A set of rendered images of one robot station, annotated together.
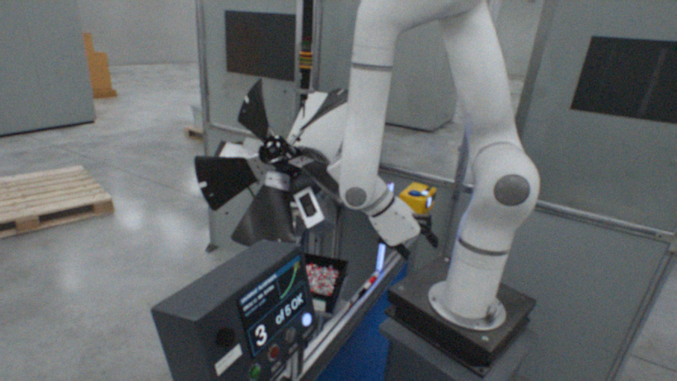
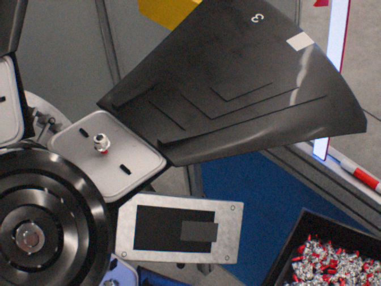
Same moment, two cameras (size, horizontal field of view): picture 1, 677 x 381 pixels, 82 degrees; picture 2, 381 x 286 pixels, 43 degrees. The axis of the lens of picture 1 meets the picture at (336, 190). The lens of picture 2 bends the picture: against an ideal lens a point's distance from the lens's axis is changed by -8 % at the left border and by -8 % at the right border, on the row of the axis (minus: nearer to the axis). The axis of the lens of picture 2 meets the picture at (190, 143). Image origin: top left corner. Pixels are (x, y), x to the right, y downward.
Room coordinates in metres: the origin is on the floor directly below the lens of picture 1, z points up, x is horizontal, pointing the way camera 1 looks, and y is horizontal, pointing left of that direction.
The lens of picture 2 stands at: (1.17, 0.35, 1.50)
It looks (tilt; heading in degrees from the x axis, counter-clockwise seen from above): 49 degrees down; 293
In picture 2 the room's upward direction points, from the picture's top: 7 degrees counter-clockwise
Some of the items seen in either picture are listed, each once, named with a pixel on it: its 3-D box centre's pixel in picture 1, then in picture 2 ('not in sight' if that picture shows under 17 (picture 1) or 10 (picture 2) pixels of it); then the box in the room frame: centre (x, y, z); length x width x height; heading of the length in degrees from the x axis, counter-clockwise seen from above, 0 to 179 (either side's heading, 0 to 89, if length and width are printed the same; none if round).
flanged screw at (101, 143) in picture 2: not in sight; (102, 148); (1.33, 0.13, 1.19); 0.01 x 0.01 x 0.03
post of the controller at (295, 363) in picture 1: (295, 342); not in sight; (0.70, 0.07, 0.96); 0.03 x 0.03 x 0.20; 62
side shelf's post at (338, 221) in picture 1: (335, 262); not in sight; (1.87, -0.03, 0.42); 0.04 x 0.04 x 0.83; 62
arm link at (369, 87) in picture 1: (363, 136); not in sight; (0.84, -0.05, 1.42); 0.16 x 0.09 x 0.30; 176
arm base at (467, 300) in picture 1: (473, 275); not in sight; (0.81, -0.35, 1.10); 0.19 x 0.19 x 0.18
